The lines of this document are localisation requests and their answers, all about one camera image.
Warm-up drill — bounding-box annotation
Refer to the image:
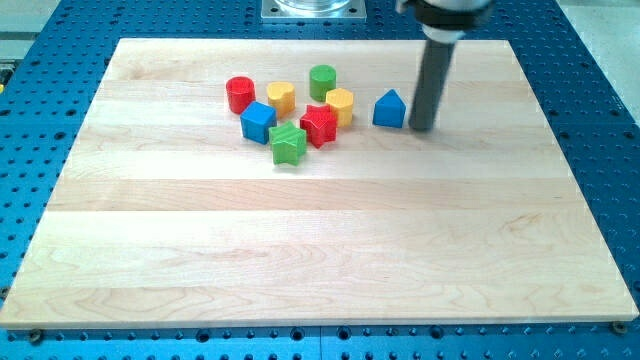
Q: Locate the blue cube block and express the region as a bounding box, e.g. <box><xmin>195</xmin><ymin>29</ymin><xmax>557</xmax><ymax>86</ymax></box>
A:
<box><xmin>240</xmin><ymin>101</ymin><xmax>277</xmax><ymax>145</ymax></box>

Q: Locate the wooden board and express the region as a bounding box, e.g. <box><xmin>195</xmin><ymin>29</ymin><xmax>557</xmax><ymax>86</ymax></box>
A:
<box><xmin>1</xmin><ymin>38</ymin><xmax>638</xmax><ymax>330</ymax></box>

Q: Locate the green star block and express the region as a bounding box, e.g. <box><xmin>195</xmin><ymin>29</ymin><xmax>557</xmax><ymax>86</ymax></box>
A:
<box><xmin>269</xmin><ymin>121</ymin><xmax>307</xmax><ymax>166</ymax></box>

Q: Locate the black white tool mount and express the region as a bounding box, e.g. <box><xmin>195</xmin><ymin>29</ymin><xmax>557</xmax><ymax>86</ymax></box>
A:
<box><xmin>395</xmin><ymin>0</ymin><xmax>495</xmax><ymax>44</ymax></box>

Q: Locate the yellow hexagon block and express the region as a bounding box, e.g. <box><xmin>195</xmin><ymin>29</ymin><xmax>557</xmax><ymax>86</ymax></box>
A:
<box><xmin>325</xmin><ymin>88</ymin><xmax>354</xmax><ymax>127</ymax></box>

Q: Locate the yellow heart block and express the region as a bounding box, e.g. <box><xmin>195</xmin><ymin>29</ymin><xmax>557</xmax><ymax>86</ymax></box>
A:
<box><xmin>267</xmin><ymin>81</ymin><xmax>296</xmax><ymax>119</ymax></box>

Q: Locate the red cylinder block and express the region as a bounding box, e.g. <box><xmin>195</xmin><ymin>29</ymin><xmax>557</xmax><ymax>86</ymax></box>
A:
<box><xmin>225</xmin><ymin>76</ymin><xmax>256</xmax><ymax>114</ymax></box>

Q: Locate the green cylinder block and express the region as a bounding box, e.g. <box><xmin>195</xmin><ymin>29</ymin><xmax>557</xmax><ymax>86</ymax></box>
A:
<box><xmin>309</xmin><ymin>64</ymin><xmax>337</xmax><ymax>102</ymax></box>

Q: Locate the red star block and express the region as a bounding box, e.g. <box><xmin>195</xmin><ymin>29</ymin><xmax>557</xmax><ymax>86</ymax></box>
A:
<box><xmin>299</xmin><ymin>105</ymin><xmax>337</xmax><ymax>148</ymax></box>

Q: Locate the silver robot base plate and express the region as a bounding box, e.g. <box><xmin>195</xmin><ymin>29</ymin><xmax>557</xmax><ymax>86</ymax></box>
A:
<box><xmin>260</xmin><ymin>0</ymin><xmax>367</xmax><ymax>22</ymax></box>

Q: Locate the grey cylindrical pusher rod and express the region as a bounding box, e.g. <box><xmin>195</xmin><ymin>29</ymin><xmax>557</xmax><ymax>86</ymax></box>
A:
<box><xmin>409</xmin><ymin>40</ymin><xmax>455</xmax><ymax>131</ymax></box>

